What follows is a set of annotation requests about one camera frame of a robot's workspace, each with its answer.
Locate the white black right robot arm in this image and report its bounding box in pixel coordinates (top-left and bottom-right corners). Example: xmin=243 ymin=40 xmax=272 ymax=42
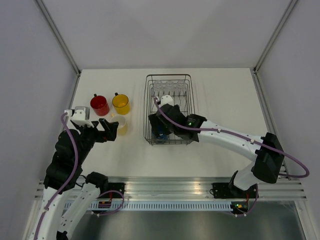
xmin=152 ymin=103 xmax=284 ymax=198

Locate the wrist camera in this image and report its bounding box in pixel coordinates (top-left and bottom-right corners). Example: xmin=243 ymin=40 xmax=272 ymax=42
xmin=64 ymin=106 xmax=93 ymax=127
xmin=153 ymin=95 xmax=174 ymax=108

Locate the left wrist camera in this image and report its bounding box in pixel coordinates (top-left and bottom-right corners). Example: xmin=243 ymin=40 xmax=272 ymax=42
xmin=64 ymin=106 xmax=93 ymax=127

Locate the aluminium mounting rail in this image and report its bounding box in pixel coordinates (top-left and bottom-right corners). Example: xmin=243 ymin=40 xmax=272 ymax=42
xmin=108 ymin=176 xmax=307 ymax=202

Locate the red mug black handle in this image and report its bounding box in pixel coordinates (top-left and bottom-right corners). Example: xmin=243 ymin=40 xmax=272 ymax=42
xmin=90 ymin=93 xmax=110 ymax=117

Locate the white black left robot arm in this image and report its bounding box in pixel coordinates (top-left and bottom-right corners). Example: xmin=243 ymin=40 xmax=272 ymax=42
xmin=29 ymin=118 xmax=119 ymax=240

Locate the black wire dish rack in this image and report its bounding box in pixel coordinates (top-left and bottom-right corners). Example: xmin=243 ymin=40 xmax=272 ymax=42
xmin=143 ymin=73 xmax=195 ymax=145

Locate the right aluminium frame post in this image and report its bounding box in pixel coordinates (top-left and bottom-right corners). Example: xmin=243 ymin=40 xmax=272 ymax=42
xmin=252 ymin=0 xmax=299 ymax=75

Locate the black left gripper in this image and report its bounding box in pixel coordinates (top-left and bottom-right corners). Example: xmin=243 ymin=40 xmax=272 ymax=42
xmin=75 ymin=117 xmax=119 ymax=164

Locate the pale yellow mug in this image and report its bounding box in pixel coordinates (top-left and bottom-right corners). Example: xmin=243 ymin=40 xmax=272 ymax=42
xmin=111 ymin=114 xmax=128 ymax=136

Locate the white slotted cable duct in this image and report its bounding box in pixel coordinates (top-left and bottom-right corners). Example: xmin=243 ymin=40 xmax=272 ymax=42
xmin=64 ymin=201 xmax=232 ymax=211

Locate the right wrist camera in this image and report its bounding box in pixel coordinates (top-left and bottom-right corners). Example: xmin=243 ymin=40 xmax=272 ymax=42
xmin=153 ymin=95 xmax=174 ymax=108

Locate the yellow mug black handle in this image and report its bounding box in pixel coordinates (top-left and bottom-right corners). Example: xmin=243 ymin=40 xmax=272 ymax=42
xmin=112 ymin=92 xmax=130 ymax=115

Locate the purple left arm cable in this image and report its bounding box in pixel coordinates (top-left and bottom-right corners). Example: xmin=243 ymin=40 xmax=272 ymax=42
xmin=29 ymin=111 xmax=80 ymax=238

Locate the blue mug black handle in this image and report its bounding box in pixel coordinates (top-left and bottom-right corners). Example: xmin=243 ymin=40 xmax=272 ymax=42
xmin=151 ymin=125 xmax=171 ymax=140

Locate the left aluminium frame post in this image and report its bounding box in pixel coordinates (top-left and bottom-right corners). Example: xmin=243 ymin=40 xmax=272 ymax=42
xmin=34 ymin=0 xmax=81 ymax=76

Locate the aluminium frame post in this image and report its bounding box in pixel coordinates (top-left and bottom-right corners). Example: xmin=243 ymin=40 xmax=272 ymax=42
xmin=34 ymin=0 xmax=81 ymax=76
xmin=252 ymin=0 xmax=299 ymax=75

